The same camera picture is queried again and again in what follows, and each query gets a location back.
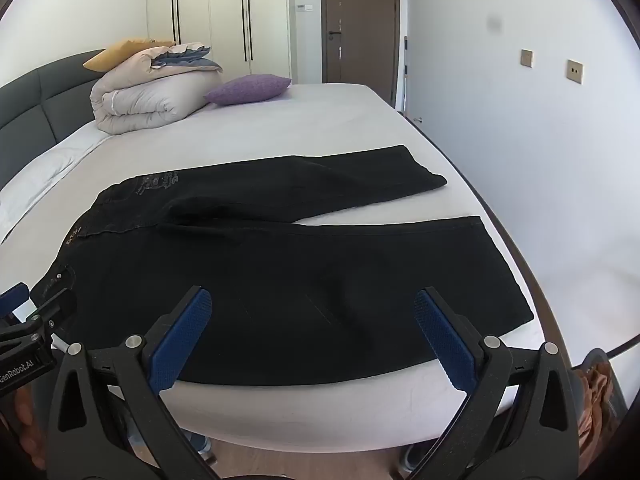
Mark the orange cloth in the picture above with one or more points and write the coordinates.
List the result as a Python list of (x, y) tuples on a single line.
[(595, 400)]

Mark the black pants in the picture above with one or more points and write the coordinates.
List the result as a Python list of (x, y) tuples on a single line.
[(300, 285)]

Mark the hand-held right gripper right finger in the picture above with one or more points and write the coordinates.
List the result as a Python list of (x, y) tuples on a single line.
[(445, 342)]

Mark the grey slipper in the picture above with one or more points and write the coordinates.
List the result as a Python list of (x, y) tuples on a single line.
[(415, 455), (201, 445)]

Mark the brown door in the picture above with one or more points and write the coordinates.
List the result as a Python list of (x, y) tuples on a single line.
[(360, 10)]

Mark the yellow pillow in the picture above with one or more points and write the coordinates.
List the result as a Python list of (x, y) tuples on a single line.
[(115, 55)]

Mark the beige wall plate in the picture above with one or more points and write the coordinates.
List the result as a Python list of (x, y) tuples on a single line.
[(575, 71), (527, 58)]

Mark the bed with white sheet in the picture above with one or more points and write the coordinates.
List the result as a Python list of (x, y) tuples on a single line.
[(350, 120)]

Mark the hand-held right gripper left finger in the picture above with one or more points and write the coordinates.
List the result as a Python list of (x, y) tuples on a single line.
[(180, 342)]

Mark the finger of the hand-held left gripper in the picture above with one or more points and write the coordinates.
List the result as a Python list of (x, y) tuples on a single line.
[(55, 306), (12, 297)]

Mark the folded beige duvet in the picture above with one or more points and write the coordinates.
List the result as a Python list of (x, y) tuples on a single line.
[(145, 105)]

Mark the white pillow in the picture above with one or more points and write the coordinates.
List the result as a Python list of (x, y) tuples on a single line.
[(30, 180)]

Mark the purple pillow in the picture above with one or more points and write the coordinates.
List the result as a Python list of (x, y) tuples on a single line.
[(245, 89)]

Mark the white wardrobe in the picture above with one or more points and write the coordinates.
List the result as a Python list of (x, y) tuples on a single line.
[(225, 10)]

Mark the folded blue cloth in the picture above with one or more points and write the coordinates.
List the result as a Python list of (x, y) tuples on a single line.
[(197, 61)]

